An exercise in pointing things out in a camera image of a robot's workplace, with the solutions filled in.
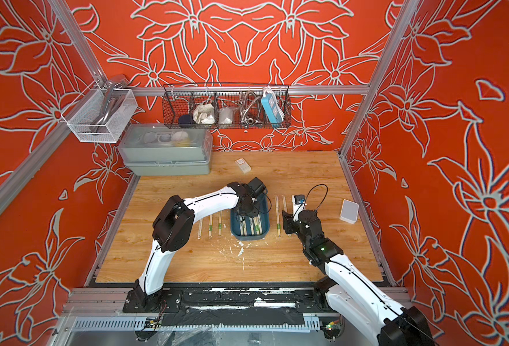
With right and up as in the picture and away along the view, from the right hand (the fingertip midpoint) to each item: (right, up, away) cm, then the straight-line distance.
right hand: (285, 210), depth 82 cm
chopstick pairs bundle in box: (-14, -8, +9) cm, 18 cm away
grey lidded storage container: (-56, +25, +24) cm, 66 cm away
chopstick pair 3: (-27, -8, +11) cm, 30 cm away
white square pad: (+30, -3, +12) cm, 33 cm away
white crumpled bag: (-34, +40, +10) cm, 54 cm away
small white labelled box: (-17, +19, +32) cm, 41 cm away
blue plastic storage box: (-7, -8, +10) cm, 14 cm away
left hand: (-12, -3, +13) cm, 17 cm away
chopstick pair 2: (+2, +1, +17) cm, 18 cm away
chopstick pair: (-1, -5, +13) cm, 14 cm away
